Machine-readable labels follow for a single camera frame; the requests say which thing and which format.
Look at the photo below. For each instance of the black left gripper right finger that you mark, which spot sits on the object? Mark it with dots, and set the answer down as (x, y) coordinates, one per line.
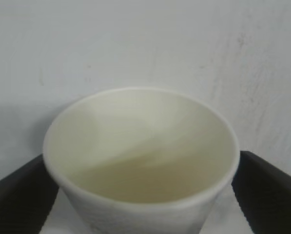
(269, 197)

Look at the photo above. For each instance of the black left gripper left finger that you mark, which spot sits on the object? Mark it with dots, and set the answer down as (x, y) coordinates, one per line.
(16, 200)

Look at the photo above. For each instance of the white paper cup green logo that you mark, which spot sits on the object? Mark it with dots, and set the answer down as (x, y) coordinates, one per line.
(140, 158)

